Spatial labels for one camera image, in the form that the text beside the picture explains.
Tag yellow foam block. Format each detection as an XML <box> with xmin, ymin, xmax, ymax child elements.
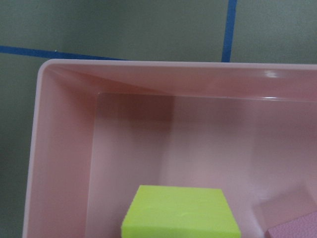
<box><xmin>121</xmin><ymin>185</ymin><xmax>241</xmax><ymax>238</ymax></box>

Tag pink foam block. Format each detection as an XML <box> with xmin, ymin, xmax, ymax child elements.
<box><xmin>265</xmin><ymin>211</ymin><xmax>317</xmax><ymax>238</ymax></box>

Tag pink plastic bin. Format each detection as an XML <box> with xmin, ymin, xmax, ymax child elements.
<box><xmin>22</xmin><ymin>59</ymin><xmax>317</xmax><ymax>238</ymax></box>

